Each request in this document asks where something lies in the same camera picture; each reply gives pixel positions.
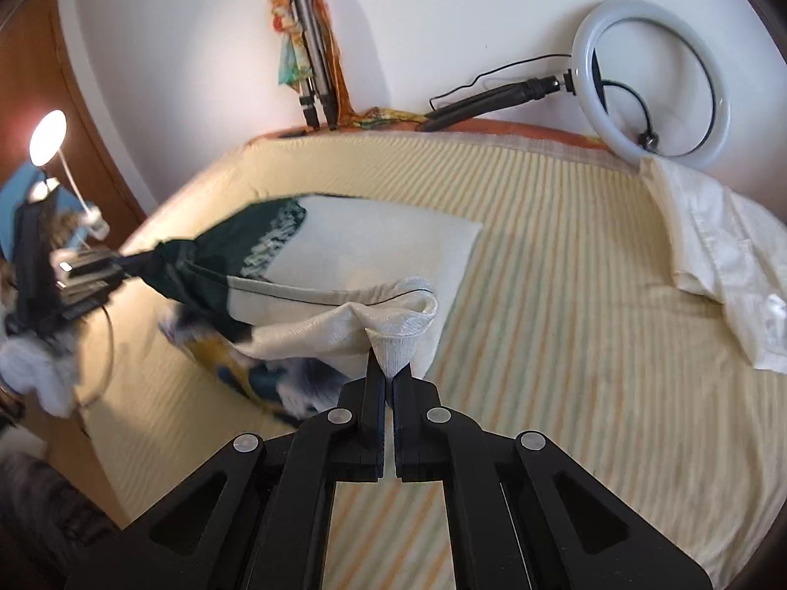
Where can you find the orange bed sheet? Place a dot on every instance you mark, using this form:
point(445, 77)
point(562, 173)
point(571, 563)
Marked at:
point(486, 127)

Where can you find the right forearm in black sleeve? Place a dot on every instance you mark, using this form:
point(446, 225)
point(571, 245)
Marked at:
point(48, 527)

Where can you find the left hand in grey glove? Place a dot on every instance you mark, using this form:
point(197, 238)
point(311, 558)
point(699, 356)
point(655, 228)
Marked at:
point(46, 367)

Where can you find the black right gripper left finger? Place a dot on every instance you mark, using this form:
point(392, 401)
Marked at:
point(360, 444)

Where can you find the white ring light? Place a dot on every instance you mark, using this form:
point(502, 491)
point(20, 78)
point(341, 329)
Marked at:
point(649, 84)

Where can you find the black ring light stand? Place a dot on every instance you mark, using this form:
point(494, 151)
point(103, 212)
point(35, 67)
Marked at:
point(496, 99)

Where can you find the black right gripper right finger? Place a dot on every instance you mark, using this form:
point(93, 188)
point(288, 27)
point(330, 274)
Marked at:
point(418, 456)

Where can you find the folded tripod with colourful cloth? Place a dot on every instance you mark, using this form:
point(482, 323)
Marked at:
point(310, 64)

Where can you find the white shirt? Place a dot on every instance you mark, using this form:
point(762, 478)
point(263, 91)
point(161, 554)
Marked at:
point(729, 249)

